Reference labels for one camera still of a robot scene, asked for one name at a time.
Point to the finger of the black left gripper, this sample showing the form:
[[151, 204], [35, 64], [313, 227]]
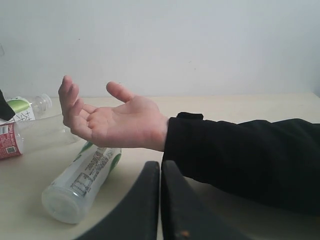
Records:
[[6, 112]]

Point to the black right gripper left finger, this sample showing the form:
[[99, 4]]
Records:
[[136, 216]]

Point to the frosted bottle green round label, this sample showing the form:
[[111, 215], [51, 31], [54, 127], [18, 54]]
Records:
[[70, 196]]

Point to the person's open bare hand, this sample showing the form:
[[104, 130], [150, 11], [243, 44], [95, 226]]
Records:
[[136, 123]]

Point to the black sleeved forearm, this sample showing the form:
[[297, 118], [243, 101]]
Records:
[[276, 164]]

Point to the clear cola bottle red label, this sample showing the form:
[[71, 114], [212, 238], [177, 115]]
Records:
[[21, 137]]

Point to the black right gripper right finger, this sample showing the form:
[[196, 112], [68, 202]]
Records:
[[184, 216]]

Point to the white bottle green apple label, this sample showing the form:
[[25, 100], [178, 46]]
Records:
[[28, 109]]

